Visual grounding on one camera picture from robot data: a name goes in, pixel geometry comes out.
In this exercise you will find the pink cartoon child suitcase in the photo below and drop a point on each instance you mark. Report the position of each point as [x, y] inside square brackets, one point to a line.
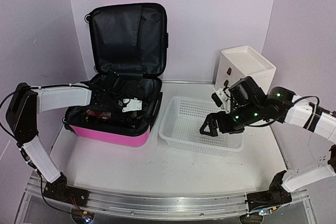
[132, 41]

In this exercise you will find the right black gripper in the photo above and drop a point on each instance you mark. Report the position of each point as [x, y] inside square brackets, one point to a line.
[212, 119]

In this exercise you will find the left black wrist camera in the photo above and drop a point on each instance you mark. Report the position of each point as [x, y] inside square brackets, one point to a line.
[113, 84]

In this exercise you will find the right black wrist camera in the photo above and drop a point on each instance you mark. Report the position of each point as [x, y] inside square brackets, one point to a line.
[245, 93]

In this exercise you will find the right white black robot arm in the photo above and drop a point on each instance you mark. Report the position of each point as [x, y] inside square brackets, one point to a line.
[310, 121]

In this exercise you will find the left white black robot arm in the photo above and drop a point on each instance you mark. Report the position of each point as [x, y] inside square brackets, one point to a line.
[27, 103]

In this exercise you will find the plaid garment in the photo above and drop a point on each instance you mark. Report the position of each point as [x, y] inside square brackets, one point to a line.
[99, 114]

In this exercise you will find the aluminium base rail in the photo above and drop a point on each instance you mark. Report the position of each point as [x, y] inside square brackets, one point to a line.
[177, 208]

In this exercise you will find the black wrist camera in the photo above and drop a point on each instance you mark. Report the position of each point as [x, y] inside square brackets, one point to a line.
[113, 84]
[245, 93]

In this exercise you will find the white three-drawer storage cabinet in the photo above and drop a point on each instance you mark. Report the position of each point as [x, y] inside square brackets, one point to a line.
[239, 62]

